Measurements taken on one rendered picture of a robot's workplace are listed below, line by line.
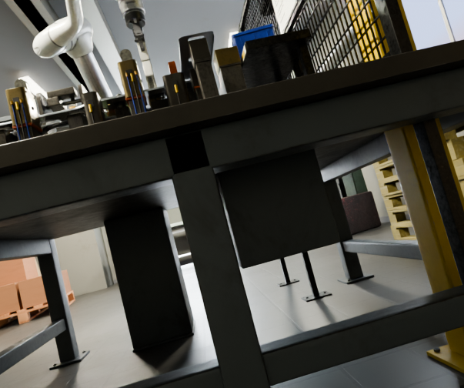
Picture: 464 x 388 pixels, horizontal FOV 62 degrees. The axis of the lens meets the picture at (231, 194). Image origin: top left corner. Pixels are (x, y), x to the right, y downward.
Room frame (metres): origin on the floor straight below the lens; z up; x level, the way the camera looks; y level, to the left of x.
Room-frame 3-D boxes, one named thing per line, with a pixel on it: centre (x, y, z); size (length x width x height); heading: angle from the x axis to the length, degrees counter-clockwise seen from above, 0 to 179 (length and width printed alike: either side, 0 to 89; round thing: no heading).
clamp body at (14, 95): (1.16, 0.57, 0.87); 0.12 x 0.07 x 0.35; 7
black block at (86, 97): (1.19, 0.36, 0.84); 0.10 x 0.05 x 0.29; 7
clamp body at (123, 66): (1.18, 0.21, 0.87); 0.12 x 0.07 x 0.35; 7
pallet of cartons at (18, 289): (5.32, 3.00, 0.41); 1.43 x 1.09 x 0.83; 6
